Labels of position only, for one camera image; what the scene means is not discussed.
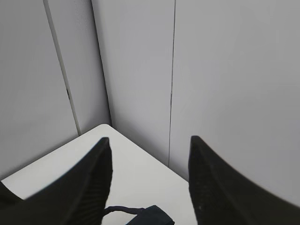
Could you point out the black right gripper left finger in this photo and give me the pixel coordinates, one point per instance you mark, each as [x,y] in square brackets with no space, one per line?
[76,198]

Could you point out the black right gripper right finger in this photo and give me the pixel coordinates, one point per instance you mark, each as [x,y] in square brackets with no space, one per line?
[222,196]

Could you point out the dark blue lunch bag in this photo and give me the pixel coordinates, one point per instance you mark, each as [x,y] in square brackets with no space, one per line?
[151,215]

